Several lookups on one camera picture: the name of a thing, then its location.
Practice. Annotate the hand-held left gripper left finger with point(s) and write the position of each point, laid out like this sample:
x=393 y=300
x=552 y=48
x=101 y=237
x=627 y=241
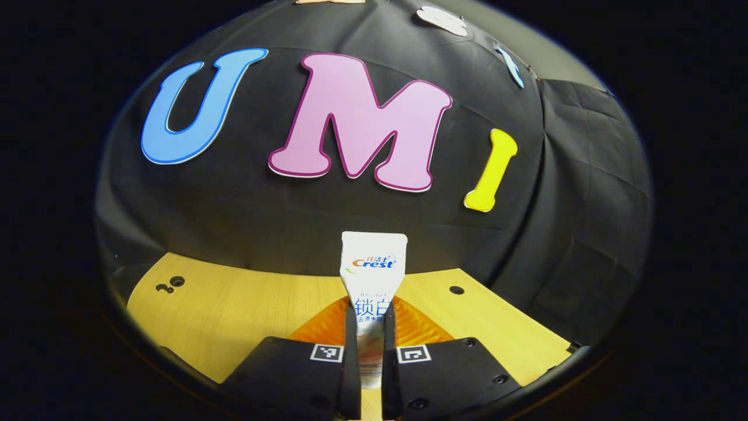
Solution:
x=350 y=362

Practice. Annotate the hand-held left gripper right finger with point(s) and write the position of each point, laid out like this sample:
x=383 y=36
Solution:
x=390 y=362

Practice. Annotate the white toothpaste tube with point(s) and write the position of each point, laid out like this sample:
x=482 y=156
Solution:
x=374 y=263

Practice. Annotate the wooden desktop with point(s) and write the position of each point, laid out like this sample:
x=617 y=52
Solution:
x=234 y=316

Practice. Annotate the black backdrop cloth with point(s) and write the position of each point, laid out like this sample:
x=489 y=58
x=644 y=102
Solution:
x=263 y=216

